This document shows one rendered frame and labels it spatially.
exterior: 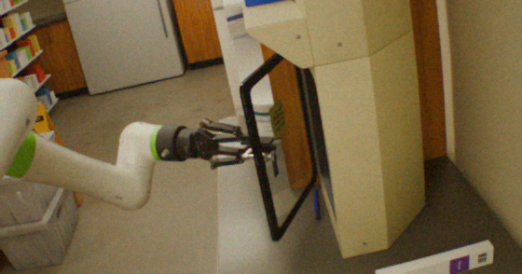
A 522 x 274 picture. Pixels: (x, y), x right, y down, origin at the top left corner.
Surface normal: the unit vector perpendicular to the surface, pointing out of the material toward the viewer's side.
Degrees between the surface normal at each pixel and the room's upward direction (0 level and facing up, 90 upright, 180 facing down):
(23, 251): 95
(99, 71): 90
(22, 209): 95
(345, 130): 90
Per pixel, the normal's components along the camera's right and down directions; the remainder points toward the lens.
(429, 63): 0.06, 0.40
